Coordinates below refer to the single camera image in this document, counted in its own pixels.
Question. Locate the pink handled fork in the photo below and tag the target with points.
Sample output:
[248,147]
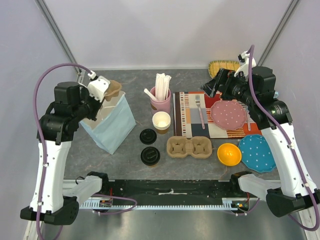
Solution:
[198,104]

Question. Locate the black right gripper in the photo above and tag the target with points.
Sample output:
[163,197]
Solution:
[223,81]

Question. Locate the slotted grey cable duct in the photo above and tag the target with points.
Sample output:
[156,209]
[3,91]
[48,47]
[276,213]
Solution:
[223,204]

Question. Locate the orange plastic bowl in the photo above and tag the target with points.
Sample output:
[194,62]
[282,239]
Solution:
[229,154]

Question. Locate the white wrapped straws bundle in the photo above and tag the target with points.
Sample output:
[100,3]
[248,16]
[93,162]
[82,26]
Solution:
[162,82]

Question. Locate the yellow woven bamboo tray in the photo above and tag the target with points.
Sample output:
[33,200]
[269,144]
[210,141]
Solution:
[214,66]

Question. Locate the light blue mug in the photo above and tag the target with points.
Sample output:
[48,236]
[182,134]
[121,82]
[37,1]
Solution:
[276,94]

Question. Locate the black cup lid stack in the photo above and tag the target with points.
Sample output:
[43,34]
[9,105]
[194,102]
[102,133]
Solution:
[148,136]

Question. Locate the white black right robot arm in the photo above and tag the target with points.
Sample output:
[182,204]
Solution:
[296,190]

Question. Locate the brown cardboard cup carrier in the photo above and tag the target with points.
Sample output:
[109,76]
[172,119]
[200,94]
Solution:
[198,147]
[113,90]

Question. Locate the pink tin straw holder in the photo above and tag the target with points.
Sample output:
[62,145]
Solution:
[161,106]

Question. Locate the pink handled knife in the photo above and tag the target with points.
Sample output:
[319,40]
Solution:
[248,118]

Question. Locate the pink polka dot plate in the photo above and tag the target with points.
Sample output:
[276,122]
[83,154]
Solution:
[228,115]

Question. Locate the brown paper cup stack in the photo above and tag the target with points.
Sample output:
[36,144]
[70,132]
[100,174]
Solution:
[161,121]

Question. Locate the light blue paper bag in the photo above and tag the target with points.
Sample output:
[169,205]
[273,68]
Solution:
[114,122]

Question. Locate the colourful patchwork placemat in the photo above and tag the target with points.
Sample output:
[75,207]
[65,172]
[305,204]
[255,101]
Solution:
[187,123]

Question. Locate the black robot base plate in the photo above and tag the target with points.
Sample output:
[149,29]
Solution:
[172,191]

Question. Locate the blue polka dot plate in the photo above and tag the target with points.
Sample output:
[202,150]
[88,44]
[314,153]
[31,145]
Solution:
[256,153]

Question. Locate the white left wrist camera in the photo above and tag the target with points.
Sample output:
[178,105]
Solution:
[98,86]

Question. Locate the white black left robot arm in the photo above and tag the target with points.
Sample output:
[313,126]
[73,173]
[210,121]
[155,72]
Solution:
[72,103]

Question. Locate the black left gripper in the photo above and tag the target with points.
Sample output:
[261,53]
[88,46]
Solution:
[98,104]

